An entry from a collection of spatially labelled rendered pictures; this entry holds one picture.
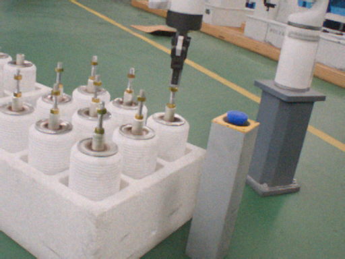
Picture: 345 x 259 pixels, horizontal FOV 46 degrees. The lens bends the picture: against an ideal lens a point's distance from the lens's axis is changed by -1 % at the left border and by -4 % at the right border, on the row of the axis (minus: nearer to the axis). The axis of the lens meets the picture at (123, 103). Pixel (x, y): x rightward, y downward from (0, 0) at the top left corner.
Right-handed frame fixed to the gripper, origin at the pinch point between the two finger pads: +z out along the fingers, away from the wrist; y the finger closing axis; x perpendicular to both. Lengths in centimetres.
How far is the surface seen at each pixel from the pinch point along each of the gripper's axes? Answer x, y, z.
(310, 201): -43, 21, 35
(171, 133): -1.2, -4.6, 11.4
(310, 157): -50, 54, 35
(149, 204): 0.4, -17.1, 21.9
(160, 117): 2.1, 0.2, 9.8
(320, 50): -90, 211, 18
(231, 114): -11.8, -13.1, 2.1
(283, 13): -71, 274, 2
